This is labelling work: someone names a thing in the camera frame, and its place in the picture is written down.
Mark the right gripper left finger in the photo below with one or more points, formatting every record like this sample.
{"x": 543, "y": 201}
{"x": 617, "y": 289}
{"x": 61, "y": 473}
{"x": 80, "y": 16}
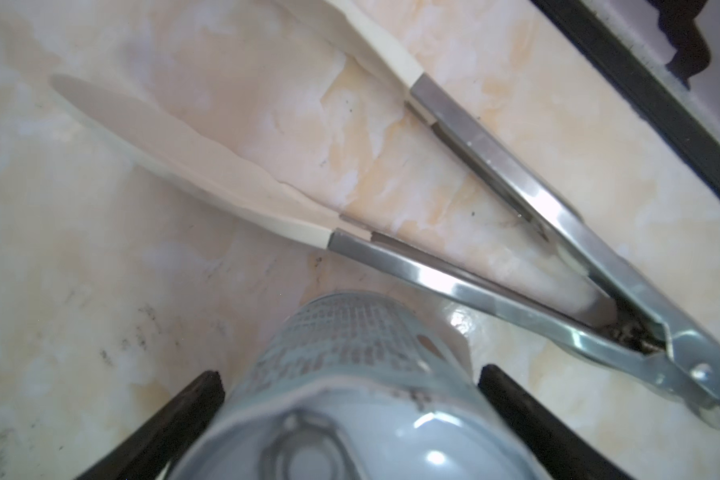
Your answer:
{"x": 164, "y": 438}

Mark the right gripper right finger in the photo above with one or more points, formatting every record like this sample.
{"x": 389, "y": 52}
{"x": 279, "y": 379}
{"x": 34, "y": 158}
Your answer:
{"x": 562, "y": 453}

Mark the white can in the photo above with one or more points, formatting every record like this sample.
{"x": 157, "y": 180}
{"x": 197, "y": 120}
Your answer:
{"x": 355, "y": 386}

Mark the metal tongs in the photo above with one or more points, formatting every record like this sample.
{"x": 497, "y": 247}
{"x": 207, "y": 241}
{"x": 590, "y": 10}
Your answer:
{"x": 648, "y": 338}

